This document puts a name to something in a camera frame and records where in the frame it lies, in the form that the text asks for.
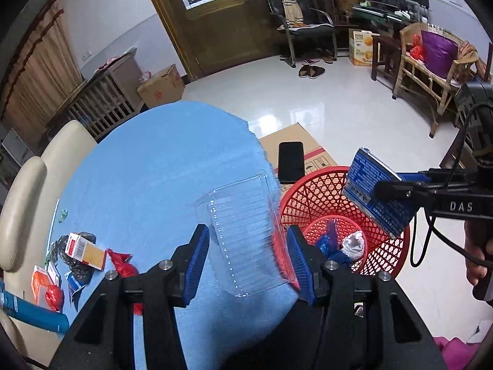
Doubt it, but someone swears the black smartphone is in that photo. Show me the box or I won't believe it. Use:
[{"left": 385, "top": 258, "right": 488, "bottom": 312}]
[{"left": 278, "top": 141, "right": 306, "bottom": 185}]

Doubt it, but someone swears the wooden bench with purple cushion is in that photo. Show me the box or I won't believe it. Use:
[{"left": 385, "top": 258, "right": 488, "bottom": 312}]
[{"left": 393, "top": 22, "right": 486, "bottom": 137}]

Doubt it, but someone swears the wooden door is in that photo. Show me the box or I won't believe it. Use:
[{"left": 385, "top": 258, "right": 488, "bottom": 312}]
[{"left": 136, "top": 0, "right": 336, "bottom": 81}]

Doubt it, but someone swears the cluttered desk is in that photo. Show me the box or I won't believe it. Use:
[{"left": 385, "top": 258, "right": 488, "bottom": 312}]
[{"left": 352, "top": 4, "right": 424, "bottom": 35}]

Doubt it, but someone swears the magenta cloth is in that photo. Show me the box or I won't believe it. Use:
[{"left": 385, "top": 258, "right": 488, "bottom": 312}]
[{"left": 433, "top": 335, "right": 486, "bottom": 370}]

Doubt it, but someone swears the crumpled foil ball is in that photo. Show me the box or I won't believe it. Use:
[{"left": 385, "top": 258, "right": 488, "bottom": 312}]
[{"left": 341, "top": 230, "right": 366, "bottom": 261}]

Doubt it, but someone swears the long blue box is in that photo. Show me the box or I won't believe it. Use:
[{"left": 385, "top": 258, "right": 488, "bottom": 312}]
[{"left": 0, "top": 281, "right": 70, "bottom": 334}]

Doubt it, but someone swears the blue printed carton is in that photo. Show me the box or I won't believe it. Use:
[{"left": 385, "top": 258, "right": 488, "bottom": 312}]
[{"left": 341, "top": 147, "right": 420, "bottom": 240}]

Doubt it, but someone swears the small red bag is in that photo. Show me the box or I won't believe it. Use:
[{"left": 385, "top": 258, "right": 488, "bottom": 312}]
[{"left": 45, "top": 284, "right": 64, "bottom": 312}]

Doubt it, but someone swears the white straw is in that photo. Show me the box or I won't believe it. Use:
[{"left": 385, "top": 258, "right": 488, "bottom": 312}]
[{"left": 49, "top": 199, "right": 61, "bottom": 248}]

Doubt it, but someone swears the red plastic basket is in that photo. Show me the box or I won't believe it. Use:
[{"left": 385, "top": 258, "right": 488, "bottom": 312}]
[{"left": 279, "top": 166, "right": 411, "bottom": 278}]

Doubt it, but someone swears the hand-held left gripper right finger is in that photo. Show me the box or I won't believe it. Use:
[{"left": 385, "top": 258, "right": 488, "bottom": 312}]
[{"left": 287, "top": 224, "right": 447, "bottom": 370}]

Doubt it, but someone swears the orange packet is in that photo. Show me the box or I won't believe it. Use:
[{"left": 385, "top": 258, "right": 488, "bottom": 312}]
[{"left": 31, "top": 265, "right": 62, "bottom": 305}]

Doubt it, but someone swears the red plastic bag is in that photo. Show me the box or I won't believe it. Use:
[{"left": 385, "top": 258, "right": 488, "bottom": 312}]
[{"left": 409, "top": 35, "right": 426, "bottom": 62}]

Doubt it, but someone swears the clear plastic container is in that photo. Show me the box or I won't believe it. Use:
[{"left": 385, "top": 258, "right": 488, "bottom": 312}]
[{"left": 194, "top": 173, "right": 293, "bottom": 297}]

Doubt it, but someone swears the beige curtain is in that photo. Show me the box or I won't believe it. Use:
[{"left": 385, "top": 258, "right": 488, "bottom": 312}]
[{"left": 0, "top": 0, "right": 83, "bottom": 124}]

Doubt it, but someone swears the brown cardboard box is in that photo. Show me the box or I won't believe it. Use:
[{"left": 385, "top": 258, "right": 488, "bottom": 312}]
[{"left": 137, "top": 64, "right": 185, "bottom": 108}]

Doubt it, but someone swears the red white orange box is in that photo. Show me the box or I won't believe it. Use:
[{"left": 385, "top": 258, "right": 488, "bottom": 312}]
[{"left": 63, "top": 232, "right": 108, "bottom": 271}]

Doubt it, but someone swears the dark wooden stool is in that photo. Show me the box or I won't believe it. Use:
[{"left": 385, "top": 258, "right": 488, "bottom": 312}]
[{"left": 372, "top": 33, "right": 403, "bottom": 81}]

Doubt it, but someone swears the black chair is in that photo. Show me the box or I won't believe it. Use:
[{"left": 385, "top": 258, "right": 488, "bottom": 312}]
[{"left": 266, "top": 0, "right": 339, "bottom": 66}]

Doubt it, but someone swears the person's right hand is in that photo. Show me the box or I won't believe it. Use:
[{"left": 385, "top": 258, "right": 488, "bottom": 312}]
[{"left": 464, "top": 220, "right": 493, "bottom": 297}]

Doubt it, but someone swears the purple cushion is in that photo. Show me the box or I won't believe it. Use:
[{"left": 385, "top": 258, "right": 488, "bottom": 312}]
[{"left": 421, "top": 31, "right": 459, "bottom": 80}]

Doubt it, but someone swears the cream sofa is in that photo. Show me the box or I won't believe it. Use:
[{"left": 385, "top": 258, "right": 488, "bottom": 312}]
[{"left": 0, "top": 120, "right": 99, "bottom": 359}]

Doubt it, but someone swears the red crumpled wrapper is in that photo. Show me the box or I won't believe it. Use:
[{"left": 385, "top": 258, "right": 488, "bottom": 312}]
[{"left": 107, "top": 249, "right": 143, "bottom": 315}]

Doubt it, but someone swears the plaid scarf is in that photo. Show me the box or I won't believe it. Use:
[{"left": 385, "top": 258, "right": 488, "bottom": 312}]
[{"left": 278, "top": 0, "right": 305, "bottom": 27}]

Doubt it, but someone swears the blue white sachet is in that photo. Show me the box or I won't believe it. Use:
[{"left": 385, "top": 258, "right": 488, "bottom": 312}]
[{"left": 66, "top": 272, "right": 91, "bottom": 304}]

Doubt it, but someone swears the black plastic bag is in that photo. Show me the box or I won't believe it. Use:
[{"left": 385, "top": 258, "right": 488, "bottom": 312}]
[{"left": 48, "top": 231, "right": 97, "bottom": 284}]

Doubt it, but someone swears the orange print carton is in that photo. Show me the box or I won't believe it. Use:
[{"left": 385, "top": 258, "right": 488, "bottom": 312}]
[{"left": 348, "top": 28, "right": 374, "bottom": 66}]

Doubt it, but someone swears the striped cloth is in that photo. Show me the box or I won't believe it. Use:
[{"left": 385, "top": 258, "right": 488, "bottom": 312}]
[{"left": 456, "top": 42, "right": 478, "bottom": 60}]

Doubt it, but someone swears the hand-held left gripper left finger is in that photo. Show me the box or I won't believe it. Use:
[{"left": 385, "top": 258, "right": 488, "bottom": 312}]
[{"left": 50, "top": 224, "right": 211, "bottom": 370}]

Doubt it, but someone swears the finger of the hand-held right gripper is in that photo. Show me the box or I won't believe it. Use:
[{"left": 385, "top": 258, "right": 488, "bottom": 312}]
[
  {"left": 375, "top": 179, "right": 431, "bottom": 203},
  {"left": 400, "top": 170, "right": 431, "bottom": 184}
]

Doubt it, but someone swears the wooden slatted cabinet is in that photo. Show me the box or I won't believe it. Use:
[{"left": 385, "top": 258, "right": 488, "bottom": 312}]
[{"left": 46, "top": 48, "right": 145, "bottom": 141}]

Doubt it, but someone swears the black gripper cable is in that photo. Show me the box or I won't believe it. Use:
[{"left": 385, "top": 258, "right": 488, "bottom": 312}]
[{"left": 410, "top": 104, "right": 493, "bottom": 268}]

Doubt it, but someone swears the flat cardboard box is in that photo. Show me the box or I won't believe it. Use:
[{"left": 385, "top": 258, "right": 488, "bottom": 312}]
[{"left": 259, "top": 122, "right": 340, "bottom": 201}]

